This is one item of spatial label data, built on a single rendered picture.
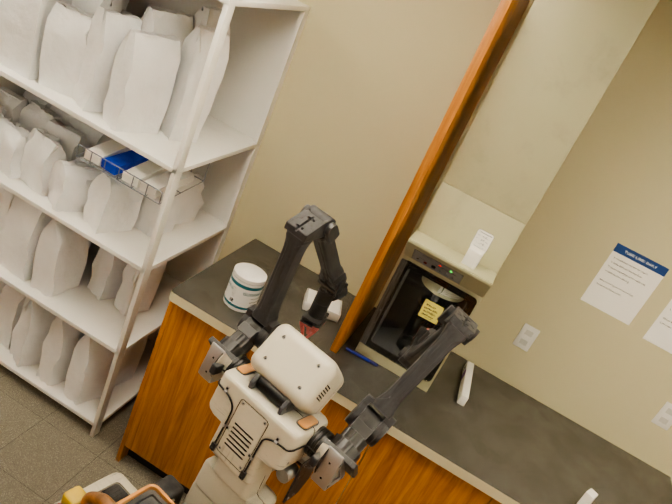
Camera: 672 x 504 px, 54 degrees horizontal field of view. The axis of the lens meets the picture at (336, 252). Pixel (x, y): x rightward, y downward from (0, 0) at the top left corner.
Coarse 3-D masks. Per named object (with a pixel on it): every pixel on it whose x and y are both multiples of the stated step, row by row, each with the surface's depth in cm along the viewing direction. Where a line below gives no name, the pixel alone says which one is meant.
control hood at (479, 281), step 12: (408, 240) 227; (420, 240) 229; (432, 240) 234; (408, 252) 235; (432, 252) 225; (444, 252) 228; (456, 252) 233; (444, 264) 227; (456, 264) 224; (480, 264) 232; (444, 276) 235; (468, 276) 224; (480, 276) 223; (492, 276) 227; (468, 288) 233; (480, 288) 227
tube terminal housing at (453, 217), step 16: (448, 192) 229; (464, 192) 227; (432, 208) 233; (448, 208) 230; (464, 208) 228; (480, 208) 227; (432, 224) 234; (448, 224) 232; (464, 224) 230; (480, 224) 228; (496, 224) 226; (512, 224) 224; (448, 240) 234; (464, 240) 232; (496, 240) 228; (512, 240) 226; (496, 256) 230; (432, 272) 240; (496, 272) 231; (464, 288) 237; (368, 352) 259; (400, 368) 256
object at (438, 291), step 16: (416, 272) 241; (400, 288) 245; (416, 288) 242; (432, 288) 240; (448, 288) 238; (400, 304) 247; (416, 304) 244; (448, 304) 240; (464, 304) 237; (384, 320) 251; (400, 320) 249; (416, 320) 246; (384, 336) 253; (400, 336) 251; (384, 352) 255
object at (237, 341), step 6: (228, 336) 188; (234, 336) 188; (240, 336) 187; (246, 336) 188; (210, 342) 187; (216, 342) 186; (222, 342) 187; (228, 342) 186; (234, 342) 186; (240, 342) 187; (246, 342) 187; (222, 348) 185; (228, 348) 185; (234, 348) 185; (240, 348) 186; (246, 348) 188; (228, 354) 183; (234, 354) 185; (240, 354) 186; (234, 360) 182
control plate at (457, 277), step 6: (414, 252) 232; (420, 252) 229; (414, 258) 236; (420, 258) 233; (426, 258) 231; (426, 264) 235; (432, 264) 232; (438, 264) 229; (438, 270) 234; (444, 270) 231; (450, 270) 228; (450, 276) 232; (456, 276) 230; (462, 276) 227; (456, 282) 234
